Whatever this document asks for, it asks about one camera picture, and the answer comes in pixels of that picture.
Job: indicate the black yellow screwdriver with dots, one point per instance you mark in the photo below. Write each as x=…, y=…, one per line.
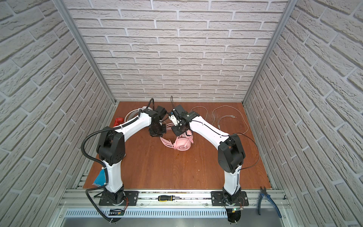
x=163, y=198

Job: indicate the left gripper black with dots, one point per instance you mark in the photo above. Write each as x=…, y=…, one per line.
x=156, y=134

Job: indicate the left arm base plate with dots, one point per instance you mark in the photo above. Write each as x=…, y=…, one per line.
x=119, y=199

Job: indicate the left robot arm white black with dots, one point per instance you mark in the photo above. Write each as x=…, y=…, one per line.
x=111, y=148

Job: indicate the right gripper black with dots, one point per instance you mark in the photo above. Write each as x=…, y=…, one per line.
x=177, y=130

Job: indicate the blue grey work glove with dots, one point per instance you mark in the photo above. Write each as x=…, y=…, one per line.
x=100, y=179

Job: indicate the blue handled pliers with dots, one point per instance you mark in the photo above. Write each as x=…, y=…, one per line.
x=264, y=195

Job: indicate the white headphones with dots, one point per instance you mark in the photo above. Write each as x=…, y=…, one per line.
x=133, y=113

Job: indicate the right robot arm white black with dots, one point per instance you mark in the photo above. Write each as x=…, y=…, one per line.
x=231, y=154

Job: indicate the aluminium front rail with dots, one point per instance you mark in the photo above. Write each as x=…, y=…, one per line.
x=77, y=198

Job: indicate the red pipe wrench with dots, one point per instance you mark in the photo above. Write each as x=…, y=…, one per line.
x=118, y=121

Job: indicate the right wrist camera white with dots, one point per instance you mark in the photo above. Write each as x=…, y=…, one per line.
x=176, y=114

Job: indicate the pink headphones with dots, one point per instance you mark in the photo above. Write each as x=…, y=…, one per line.
x=181, y=143

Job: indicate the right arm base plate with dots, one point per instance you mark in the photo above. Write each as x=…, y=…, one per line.
x=222, y=198

